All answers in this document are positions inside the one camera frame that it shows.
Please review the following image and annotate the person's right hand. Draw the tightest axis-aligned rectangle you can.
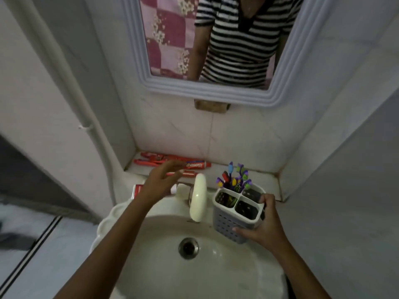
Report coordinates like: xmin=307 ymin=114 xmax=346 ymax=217
xmin=232 ymin=193 xmax=291 ymax=253

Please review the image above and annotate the person's left hand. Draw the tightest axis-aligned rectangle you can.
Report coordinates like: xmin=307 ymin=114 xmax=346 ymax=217
xmin=140 ymin=160 xmax=188 ymax=210

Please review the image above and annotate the grey plastic toothbrush holder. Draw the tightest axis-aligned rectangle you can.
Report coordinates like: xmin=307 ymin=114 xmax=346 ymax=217
xmin=212 ymin=183 xmax=267 ymax=245

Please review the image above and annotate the person's left forearm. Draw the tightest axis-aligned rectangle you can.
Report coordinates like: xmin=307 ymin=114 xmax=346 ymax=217
xmin=54 ymin=191 xmax=156 ymax=299

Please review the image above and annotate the person's right forearm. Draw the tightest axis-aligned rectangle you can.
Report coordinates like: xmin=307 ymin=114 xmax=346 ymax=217
xmin=272 ymin=240 xmax=331 ymax=299

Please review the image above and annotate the flat red toothpaste tube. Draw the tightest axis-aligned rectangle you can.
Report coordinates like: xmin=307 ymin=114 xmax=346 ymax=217
xmin=140 ymin=151 xmax=188 ymax=162

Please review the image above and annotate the long red toothpaste tube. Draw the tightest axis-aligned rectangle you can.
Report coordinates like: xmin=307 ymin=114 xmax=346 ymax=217
xmin=133 ymin=158 xmax=212 ymax=170

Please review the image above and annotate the white tap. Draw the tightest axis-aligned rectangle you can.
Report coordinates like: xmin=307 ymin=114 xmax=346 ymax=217
xmin=177 ymin=173 xmax=208 ymax=223

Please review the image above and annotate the red and white toothpaste tube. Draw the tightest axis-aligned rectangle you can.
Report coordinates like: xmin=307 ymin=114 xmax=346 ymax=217
xmin=132 ymin=183 xmax=189 ymax=201

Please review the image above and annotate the bunch of colourful toothbrushes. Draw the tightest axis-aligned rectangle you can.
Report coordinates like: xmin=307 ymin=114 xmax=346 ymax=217
xmin=216 ymin=161 xmax=253 ymax=206

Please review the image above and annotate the white ceramic sink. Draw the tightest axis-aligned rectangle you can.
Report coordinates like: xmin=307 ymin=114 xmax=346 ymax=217
xmin=90 ymin=176 xmax=289 ymax=299

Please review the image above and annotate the metal sink drain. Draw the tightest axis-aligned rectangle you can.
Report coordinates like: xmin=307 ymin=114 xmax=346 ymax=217
xmin=178 ymin=237 xmax=200 ymax=261

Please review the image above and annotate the brown wooden block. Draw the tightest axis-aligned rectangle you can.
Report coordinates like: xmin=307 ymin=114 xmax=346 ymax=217
xmin=193 ymin=99 xmax=231 ymax=114

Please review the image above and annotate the white framed mirror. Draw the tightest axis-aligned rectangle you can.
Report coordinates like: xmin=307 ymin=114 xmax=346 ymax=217
xmin=121 ymin=0 xmax=328 ymax=108

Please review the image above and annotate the white wall pipe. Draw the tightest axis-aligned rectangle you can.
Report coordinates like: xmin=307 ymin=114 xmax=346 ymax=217
xmin=9 ymin=0 xmax=127 ymax=187

